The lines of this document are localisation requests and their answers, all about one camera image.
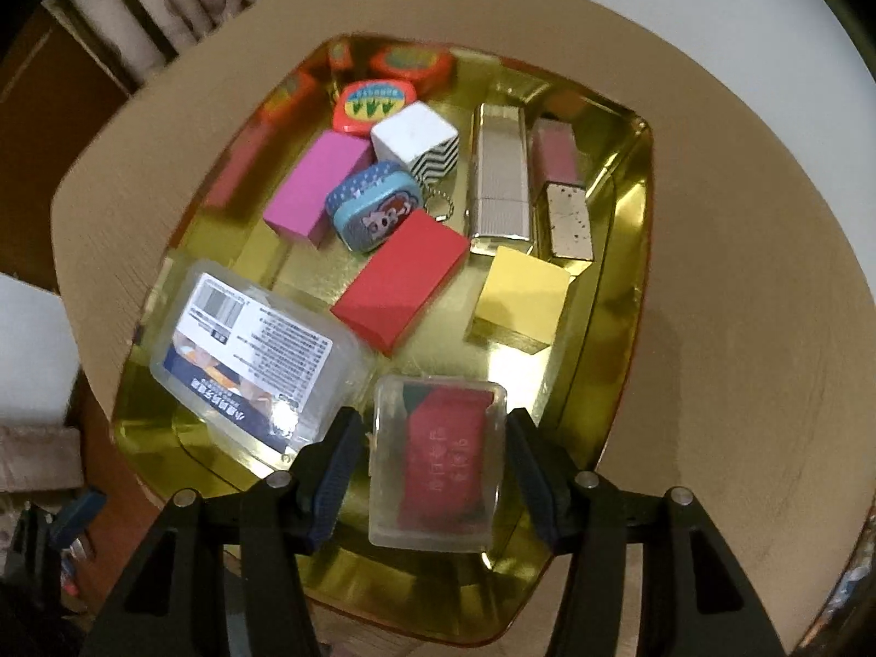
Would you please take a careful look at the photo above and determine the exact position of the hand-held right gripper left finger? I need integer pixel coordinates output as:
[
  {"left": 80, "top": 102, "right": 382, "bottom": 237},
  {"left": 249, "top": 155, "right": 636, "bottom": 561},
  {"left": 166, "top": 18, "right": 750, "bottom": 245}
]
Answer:
[{"left": 82, "top": 407, "right": 366, "bottom": 657}]

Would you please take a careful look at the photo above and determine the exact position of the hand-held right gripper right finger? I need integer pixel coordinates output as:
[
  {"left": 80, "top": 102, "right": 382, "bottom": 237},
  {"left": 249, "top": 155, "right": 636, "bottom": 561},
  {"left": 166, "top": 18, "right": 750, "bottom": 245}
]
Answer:
[{"left": 506, "top": 407, "right": 788, "bottom": 657}]

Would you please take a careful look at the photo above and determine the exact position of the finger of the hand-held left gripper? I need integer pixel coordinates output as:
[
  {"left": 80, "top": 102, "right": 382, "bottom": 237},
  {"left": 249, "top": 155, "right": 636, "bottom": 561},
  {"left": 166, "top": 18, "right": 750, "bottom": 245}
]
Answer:
[{"left": 51, "top": 488, "right": 105, "bottom": 547}]

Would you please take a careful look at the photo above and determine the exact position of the small clear box red insert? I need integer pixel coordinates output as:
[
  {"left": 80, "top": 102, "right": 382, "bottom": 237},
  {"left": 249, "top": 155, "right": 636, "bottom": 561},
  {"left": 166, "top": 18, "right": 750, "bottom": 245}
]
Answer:
[{"left": 368, "top": 375, "right": 511, "bottom": 554}]

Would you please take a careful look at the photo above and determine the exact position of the large clear plastic labelled box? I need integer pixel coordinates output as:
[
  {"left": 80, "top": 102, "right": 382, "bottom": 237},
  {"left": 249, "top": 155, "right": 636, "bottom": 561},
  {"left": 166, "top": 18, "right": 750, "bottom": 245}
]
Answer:
[{"left": 147, "top": 260, "right": 374, "bottom": 453}]

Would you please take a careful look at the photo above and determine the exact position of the gold metal tray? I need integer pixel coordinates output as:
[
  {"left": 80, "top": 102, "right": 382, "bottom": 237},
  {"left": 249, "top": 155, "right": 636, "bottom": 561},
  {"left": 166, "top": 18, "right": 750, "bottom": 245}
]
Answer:
[{"left": 109, "top": 33, "right": 654, "bottom": 648}]

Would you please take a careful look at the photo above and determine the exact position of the yellow rectangular block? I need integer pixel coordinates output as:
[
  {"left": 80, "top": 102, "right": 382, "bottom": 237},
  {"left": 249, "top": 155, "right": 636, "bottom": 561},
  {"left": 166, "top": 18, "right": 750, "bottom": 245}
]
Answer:
[{"left": 465, "top": 245, "right": 572, "bottom": 353}]

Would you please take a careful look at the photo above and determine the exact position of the red rectangular block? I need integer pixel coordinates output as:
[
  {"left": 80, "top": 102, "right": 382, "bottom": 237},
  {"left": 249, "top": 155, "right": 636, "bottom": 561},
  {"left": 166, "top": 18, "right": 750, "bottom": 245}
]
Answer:
[{"left": 330, "top": 209, "right": 470, "bottom": 357}]

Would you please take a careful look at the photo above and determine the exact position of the blue cartoon print tin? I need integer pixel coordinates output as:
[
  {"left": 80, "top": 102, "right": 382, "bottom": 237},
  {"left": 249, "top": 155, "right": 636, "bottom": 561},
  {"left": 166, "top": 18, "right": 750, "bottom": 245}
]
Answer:
[{"left": 325, "top": 160, "right": 422, "bottom": 254}]

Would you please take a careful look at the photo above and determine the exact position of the pink rectangular block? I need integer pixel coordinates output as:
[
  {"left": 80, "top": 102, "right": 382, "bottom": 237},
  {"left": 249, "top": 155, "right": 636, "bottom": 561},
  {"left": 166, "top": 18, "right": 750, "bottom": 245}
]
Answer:
[{"left": 262, "top": 131, "right": 374, "bottom": 247}]

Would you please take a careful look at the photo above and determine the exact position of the silver ribbed metal case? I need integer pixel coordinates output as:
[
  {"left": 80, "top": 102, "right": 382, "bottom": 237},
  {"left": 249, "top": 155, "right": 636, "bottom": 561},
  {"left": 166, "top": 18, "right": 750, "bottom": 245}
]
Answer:
[{"left": 467, "top": 102, "right": 535, "bottom": 254}]

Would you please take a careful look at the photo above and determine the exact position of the white cube with zigzag side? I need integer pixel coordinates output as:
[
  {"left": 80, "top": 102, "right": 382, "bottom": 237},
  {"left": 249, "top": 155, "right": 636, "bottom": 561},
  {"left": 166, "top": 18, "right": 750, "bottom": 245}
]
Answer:
[{"left": 371, "top": 101, "right": 459, "bottom": 186}]

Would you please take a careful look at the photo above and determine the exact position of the orange tin with green print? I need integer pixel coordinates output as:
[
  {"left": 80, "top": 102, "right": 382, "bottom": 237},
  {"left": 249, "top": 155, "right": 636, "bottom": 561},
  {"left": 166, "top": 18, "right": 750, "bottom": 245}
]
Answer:
[{"left": 333, "top": 78, "right": 420, "bottom": 134}]

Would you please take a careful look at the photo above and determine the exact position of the brown cardboard piece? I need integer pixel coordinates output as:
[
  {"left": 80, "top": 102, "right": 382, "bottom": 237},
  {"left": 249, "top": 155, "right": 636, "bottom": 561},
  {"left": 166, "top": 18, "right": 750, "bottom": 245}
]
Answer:
[{"left": 0, "top": 424, "right": 83, "bottom": 494}]

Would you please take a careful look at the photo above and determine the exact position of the white box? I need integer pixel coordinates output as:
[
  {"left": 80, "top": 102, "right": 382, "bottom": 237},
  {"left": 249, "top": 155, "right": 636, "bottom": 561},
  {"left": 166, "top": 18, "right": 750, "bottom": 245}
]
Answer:
[{"left": 0, "top": 272, "right": 79, "bottom": 418}]

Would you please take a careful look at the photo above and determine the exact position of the brown wooden furniture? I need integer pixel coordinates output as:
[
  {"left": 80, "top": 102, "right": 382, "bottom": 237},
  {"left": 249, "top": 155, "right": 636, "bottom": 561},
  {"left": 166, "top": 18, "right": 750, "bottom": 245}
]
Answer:
[{"left": 0, "top": 7, "right": 131, "bottom": 289}]

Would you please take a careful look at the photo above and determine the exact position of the striped curtain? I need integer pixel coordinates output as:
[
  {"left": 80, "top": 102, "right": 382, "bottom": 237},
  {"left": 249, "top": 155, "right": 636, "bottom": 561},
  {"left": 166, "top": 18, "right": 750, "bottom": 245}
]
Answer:
[{"left": 58, "top": 0, "right": 285, "bottom": 83}]

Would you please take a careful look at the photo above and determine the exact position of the metal ball chain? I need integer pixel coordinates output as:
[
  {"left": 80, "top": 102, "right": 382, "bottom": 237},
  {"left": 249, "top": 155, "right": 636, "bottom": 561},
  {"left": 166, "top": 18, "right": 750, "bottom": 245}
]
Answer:
[{"left": 420, "top": 181, "right": 456, "bottom": 223}]

